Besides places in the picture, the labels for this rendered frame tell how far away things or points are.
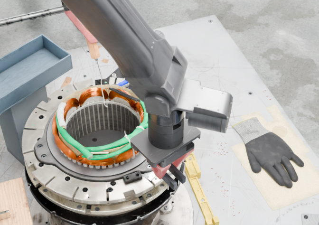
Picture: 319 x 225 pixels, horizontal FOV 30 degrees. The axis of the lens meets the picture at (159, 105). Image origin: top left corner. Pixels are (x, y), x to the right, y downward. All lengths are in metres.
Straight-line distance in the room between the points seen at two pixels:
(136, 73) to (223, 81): 0.98
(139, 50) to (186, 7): 2.53
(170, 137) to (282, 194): 0.63
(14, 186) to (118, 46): 0.51
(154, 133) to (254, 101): 0.80
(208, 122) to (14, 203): 0.44
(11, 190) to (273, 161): 0.69
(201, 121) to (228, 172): 0.66
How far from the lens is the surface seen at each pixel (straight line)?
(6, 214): 1.12
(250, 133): 1.61
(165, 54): 0.79
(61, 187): 1.12
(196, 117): 0.88
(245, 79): 1.76
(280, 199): 1.50
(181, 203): 1.44
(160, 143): 0.94
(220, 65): 1.79
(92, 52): 1.04
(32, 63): 1.45
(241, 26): 3.18
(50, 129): 1.20
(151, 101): 0.82
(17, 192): 1.16
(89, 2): 0.68
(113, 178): 1.11
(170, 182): 1.02
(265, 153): 1.56
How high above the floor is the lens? 2.00
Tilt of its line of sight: 47 degrees down
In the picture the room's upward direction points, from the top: 1 degrees clockwise
